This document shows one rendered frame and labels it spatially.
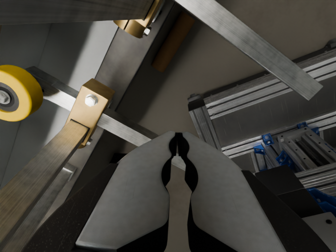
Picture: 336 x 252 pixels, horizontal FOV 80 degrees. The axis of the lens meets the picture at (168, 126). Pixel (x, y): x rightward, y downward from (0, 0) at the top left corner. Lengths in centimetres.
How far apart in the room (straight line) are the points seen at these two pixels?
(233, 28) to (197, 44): 86
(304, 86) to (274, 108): 77
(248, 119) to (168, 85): 49
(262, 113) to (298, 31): 47
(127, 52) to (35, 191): 33
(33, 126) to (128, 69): 40
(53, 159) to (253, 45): 34
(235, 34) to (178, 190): 146
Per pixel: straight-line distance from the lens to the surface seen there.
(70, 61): 63
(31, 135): 80
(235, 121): 113
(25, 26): 55
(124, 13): 19
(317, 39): 140
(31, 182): 30
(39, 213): 59
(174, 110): 128
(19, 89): 36
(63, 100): 42
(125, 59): 49
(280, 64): 37
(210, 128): 110
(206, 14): 33
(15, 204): 28
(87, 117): 40
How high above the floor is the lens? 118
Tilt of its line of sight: 62 degrees down
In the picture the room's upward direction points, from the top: 177 degrees counter-clockwise
